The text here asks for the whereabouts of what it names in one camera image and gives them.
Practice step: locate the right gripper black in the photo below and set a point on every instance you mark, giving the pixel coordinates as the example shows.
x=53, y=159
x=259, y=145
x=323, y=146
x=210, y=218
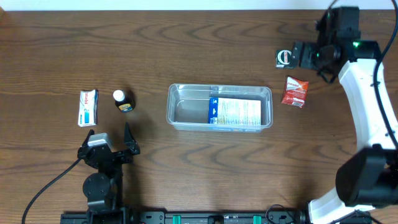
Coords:
x=296, y=54

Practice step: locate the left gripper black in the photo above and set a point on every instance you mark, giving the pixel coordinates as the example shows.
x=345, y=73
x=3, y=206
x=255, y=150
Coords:
x=115, y=155

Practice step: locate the green box round logo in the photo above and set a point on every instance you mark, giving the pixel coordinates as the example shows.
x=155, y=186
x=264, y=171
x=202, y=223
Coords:
x=284, y=59

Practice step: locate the red medicine sachet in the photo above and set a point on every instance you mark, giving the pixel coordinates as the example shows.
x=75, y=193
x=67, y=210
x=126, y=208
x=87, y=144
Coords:
x=295, y=92

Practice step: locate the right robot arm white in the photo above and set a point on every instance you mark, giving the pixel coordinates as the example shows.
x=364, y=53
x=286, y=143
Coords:
x=369, y=179

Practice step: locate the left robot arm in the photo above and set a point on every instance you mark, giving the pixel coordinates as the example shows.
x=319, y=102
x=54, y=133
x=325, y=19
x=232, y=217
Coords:
x=104, y=189

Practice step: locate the clear plastic container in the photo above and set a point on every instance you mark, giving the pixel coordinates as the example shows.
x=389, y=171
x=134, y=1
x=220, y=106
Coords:
x=187, y=106

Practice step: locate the small dark bottle white cap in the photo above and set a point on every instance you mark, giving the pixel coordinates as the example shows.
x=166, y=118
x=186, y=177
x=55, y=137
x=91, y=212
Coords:
x=123, y=102

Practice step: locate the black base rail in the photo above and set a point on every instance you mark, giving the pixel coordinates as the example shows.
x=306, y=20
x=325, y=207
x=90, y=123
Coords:
x=273, y=216

